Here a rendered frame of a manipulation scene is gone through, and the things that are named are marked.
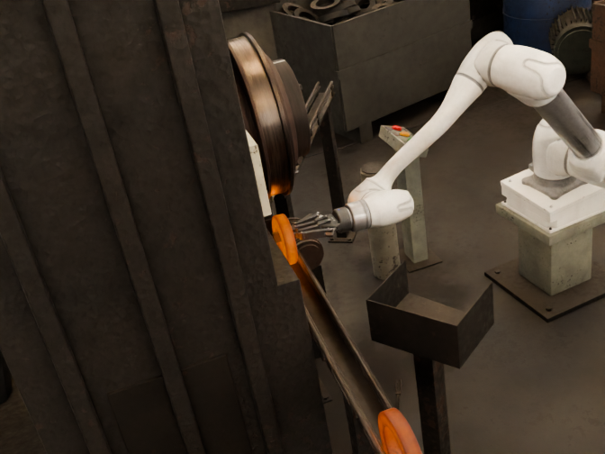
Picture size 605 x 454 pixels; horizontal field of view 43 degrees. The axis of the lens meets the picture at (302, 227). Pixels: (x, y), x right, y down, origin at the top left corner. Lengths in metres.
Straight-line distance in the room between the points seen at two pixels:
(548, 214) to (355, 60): 1.88
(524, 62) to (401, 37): 2.34
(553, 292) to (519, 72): 1.13
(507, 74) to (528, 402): 1.11
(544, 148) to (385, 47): 1.85
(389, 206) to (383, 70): 2.33
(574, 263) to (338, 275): 1.00
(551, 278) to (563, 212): 0.32
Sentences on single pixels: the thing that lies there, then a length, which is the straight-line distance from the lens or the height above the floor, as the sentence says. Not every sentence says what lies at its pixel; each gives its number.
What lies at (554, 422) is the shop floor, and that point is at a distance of 2.72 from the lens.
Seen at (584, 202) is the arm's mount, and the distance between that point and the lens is 3.03.
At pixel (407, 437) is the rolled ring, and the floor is 0.74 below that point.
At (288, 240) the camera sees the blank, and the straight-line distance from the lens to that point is 2.24.
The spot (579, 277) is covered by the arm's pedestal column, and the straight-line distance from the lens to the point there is 3.27.
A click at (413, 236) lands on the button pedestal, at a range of 3.38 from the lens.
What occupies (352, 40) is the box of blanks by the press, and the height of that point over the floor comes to 0.63.
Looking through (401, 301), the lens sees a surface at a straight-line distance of 2.22.
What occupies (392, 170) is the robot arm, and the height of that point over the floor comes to 0.79.
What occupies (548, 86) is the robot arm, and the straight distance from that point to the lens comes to 2.34.
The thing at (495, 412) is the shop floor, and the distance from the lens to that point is 2.75.
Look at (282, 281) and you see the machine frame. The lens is 1.90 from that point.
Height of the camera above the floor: 1.92
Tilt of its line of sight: 30 degrees down
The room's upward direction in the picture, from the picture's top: 10 degrees counter-clockwise
